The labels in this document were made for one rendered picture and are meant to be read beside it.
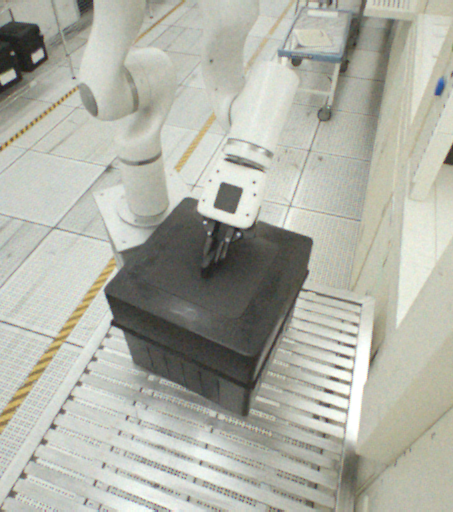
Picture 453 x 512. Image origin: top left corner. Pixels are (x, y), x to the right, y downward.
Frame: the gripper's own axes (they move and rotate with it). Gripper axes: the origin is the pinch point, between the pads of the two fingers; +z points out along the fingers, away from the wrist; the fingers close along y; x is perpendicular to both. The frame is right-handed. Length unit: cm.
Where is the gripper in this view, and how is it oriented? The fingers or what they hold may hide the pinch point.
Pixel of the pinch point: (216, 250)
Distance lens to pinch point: 71.0
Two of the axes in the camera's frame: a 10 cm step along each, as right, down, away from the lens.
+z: -3.2, 9.4, 1.2
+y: 8.9, 3.4, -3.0
